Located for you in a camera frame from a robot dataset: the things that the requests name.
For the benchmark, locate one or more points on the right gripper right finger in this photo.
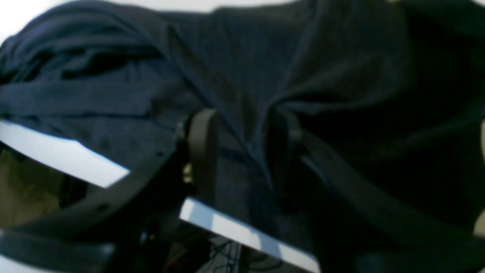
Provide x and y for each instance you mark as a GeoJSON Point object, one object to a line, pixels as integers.
{"type": "Point", "coordinates": [351, 221]}

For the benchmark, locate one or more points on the black T-shirt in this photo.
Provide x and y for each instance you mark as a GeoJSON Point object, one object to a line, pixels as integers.
{"type": "Point", "coordinates": [396, 89]}

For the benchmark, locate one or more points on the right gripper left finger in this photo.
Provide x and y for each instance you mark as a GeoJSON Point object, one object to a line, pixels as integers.
{"type": "Point", "coordinates": [130, 225]}

